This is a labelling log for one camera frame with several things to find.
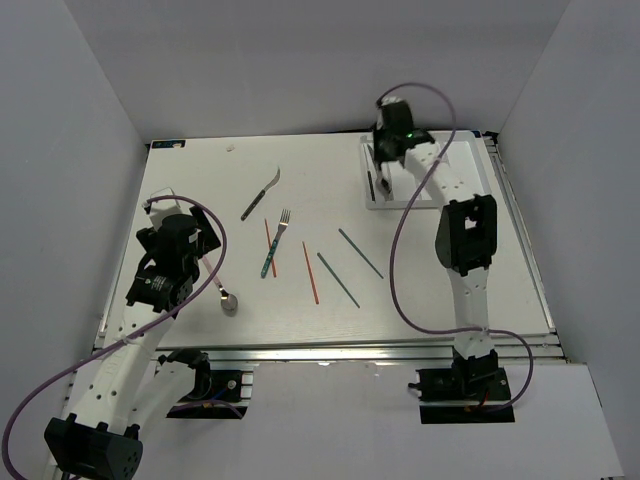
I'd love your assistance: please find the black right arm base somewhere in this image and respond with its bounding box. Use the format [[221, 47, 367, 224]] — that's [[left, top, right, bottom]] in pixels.
[[408, 350, 515, 425]]

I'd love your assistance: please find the knife with pink handle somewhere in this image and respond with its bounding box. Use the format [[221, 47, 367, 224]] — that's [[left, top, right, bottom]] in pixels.
[[377, 171, 391, 195]]

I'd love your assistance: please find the spoon with pink handle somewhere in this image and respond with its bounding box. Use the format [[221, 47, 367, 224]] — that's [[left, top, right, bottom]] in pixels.
[[201, 255, 239, 316]]

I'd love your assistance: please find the white compartment utensil tray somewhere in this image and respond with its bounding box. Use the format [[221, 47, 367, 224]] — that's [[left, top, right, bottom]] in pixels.
[[360, 130, 491, 210]]

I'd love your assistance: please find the knife with black handle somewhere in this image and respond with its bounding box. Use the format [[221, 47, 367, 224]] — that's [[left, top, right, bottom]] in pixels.
[[366, 143, 376, 204]]

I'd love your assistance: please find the curved blade dark-handled knife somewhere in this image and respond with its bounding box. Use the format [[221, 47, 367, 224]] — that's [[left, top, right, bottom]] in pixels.
[[240, 168, 281, 221]]

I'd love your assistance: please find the small label sticker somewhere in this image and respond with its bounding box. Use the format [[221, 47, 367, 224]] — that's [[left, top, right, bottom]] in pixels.
[[150, 139, 186, 149]]

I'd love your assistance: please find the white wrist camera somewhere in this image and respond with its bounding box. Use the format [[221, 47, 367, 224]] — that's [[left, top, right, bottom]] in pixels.
[[142, 198, 182, 230], [376, 96, 406, 109]]

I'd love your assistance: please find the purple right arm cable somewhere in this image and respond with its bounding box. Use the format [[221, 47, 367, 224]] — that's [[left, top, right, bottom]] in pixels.
[[375, 82, 534, 414]]

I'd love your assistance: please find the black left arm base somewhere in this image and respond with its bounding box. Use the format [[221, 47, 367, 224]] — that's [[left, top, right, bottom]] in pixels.
[[156, 348, 247, 420]]

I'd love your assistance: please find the fork with teal handle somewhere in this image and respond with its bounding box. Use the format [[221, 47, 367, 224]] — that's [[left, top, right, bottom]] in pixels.
[[260, 209, 291, 279]]

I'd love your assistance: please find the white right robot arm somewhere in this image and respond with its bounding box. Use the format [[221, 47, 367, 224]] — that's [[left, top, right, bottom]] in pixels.
[[370, 97, 497, 360]]

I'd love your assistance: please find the teal chopstick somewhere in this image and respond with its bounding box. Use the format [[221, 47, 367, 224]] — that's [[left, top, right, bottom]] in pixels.
[[316, 252, 361, 309], [338, 228, 384, 279]]

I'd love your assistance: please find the orange chopstick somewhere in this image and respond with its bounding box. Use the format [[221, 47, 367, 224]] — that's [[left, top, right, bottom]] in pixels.
[[302, 241, 320, 305], [264, 217, 277, 278]]

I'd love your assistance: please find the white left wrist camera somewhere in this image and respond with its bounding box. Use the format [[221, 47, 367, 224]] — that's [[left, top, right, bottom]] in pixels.
[[142, 198, 182, 230]]

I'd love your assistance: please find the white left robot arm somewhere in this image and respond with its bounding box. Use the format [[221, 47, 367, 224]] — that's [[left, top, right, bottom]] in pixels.
[[44, 206, 221, 479]]

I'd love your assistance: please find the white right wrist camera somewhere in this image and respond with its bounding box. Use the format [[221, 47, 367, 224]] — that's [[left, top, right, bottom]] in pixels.
[[376, 96, 406, 109]]

